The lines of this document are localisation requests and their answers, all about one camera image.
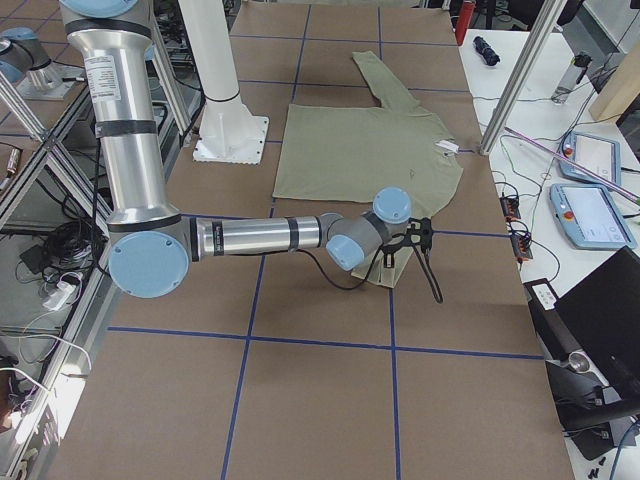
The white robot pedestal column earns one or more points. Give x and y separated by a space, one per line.
207 30

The clear water bottle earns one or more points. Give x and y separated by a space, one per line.
571 78

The near teach pendant tablet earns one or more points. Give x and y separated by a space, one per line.
589 217

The teach pendant tablet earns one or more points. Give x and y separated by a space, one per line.
597 154
589 217

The orange black electronics module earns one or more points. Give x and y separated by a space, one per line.
510 208

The white pedestal base plate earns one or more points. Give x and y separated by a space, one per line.
230 133

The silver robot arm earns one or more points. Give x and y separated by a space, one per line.
23 56
152 242

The aluminium frame post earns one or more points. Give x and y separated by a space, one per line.
536 40

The far teach pendant tablet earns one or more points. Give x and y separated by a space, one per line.
597 154

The black laptop computer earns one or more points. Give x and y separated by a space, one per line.
592 336

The red fire extinguisher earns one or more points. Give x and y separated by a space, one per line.
465 14

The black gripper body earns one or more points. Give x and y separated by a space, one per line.
389 248

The sage green long-sleeve shirt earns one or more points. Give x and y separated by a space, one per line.
350 154

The white paper clothing tag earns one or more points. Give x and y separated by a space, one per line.
448 145

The white power strip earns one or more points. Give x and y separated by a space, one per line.
64 294

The black folded umbrella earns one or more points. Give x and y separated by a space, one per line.
487 53

